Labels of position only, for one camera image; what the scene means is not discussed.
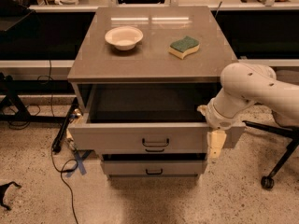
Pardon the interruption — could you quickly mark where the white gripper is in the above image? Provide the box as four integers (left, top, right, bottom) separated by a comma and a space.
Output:
197, 98, 242, 159

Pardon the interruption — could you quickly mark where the grey top drawer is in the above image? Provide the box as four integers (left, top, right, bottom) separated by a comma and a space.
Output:
67, 83, 247, 151

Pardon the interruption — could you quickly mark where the grey drawer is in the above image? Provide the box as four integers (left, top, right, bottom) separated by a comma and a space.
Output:
101, 161, 207, 176
67, 83, 247, 151
95, 147, 207, 155

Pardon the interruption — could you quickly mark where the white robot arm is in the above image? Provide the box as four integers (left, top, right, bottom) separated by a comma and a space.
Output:
197, 63, 299, 159

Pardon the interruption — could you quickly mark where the grey drawer cabinet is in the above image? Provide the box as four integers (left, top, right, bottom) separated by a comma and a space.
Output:
66, 6, 239, 181

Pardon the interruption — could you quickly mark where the grey bottom drawer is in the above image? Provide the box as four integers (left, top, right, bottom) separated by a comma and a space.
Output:
101, 161, 207, 176

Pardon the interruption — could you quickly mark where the grey middle drawer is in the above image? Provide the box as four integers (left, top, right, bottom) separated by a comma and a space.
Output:
95, 147, 207, 155

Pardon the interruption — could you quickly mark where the green yellow sponge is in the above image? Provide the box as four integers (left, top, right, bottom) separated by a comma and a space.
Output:
168, 36, 200, 60

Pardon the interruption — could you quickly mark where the black office chair base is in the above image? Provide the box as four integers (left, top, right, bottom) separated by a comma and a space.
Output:
242, 119, 299, 190

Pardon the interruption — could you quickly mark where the white bowl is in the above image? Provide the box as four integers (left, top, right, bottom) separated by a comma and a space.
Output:
105, 26, 143, 50

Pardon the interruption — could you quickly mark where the snack bag on floor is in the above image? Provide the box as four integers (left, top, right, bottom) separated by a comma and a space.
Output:
65, 108, 83, 151

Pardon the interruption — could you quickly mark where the blue tape cross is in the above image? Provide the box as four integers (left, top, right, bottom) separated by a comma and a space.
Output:
65, 150, 92, 177

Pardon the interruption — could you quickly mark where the black leaning bar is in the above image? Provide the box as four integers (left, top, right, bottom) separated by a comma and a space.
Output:
51, 98, 78, 153

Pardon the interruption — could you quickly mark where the black floor cable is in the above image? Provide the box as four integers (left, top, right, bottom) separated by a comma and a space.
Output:
50, 147, 79, 224

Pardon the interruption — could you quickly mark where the black desk frame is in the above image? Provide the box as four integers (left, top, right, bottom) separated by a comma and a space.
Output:
0, 73, 65, 123

